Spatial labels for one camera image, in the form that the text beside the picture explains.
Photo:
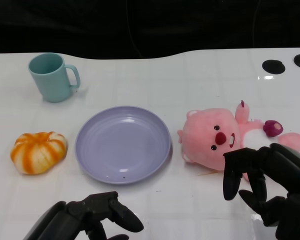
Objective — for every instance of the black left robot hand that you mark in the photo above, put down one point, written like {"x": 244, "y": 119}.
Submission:
{"x": 77, "y": 215}

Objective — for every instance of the pink plush beaver doll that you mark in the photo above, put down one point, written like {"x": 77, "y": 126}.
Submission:
{"x": 205, "y": 135}

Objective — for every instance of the orange white striped pumpkin toy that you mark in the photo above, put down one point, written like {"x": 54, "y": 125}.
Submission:
{"x": 37, "y": 152}

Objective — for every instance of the teal plastic mug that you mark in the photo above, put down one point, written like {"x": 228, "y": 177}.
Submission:
{"x": 51, "y": 80}

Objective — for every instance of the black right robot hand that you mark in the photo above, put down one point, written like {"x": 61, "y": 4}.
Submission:
{"x": 287, "y": 172}

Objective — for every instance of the lavender round plate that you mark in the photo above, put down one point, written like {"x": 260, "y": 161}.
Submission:
{"x": 122, "y": 147}

